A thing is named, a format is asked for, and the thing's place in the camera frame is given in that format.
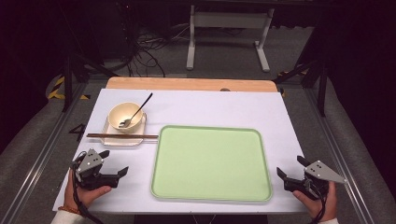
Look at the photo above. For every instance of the yellow black hazard tape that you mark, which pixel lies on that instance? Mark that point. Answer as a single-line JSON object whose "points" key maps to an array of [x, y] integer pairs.
{"points": [[54, 93]]}

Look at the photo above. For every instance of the person's right hand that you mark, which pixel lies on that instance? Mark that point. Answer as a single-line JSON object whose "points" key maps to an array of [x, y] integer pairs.
{"points": [[317, 207]]}

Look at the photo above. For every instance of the person's left hand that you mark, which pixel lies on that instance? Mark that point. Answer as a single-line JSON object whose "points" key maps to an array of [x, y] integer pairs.
{"points": [[84, 196]]}

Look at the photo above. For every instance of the white table mat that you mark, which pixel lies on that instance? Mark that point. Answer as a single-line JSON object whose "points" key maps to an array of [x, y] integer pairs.
{"points": [[202, 109]]}

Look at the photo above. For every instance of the light green tray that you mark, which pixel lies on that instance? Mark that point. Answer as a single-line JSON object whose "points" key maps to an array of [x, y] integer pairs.
{"points": [[211, 163]]}

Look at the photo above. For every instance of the aluminium floor rail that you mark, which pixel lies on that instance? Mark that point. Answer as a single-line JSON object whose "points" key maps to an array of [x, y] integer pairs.
{"points": [[339, 161], [40, 161]]}

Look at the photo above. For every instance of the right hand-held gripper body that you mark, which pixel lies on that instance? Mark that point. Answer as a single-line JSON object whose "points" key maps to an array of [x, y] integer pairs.
{"points": [[314, 182]]}

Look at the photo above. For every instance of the white metal stand frame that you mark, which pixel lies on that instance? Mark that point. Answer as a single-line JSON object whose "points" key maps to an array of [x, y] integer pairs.
{"points": [[230, 20]]}

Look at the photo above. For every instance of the cream bowl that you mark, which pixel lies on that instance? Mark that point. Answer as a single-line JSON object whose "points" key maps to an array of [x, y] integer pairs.
{"points": [[116, 115]]}

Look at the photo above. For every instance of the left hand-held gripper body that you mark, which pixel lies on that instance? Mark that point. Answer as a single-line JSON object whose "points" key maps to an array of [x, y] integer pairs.
{"points": [[93, 177]]}

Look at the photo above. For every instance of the black metal stand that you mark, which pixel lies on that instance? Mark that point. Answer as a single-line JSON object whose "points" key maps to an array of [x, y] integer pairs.
{"points": [[320, 84], [68, 84]]}

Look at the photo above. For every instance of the white square plate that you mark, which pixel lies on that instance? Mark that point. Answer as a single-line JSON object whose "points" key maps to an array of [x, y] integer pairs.
{"points": [[121, 140]]}

